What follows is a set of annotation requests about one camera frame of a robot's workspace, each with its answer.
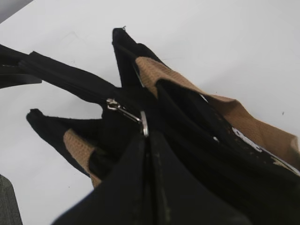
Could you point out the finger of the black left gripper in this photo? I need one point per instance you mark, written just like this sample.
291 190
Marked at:
13 76

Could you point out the metal zipper pull with ring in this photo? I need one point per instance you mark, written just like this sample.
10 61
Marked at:
113 105

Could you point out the tan rear bag handle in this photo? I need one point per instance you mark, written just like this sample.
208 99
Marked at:
81 151

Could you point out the black canvas tote bag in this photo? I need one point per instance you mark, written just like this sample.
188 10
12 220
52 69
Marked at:
242 174

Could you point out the tan bag handle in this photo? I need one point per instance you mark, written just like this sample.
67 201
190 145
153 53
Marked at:
283 145
81 151

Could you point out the tan front bag handle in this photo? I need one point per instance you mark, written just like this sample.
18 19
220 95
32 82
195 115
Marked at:
283 145

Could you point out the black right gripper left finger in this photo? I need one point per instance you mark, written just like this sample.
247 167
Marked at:
119 199

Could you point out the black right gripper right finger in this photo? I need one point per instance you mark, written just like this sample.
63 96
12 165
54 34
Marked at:
179 198

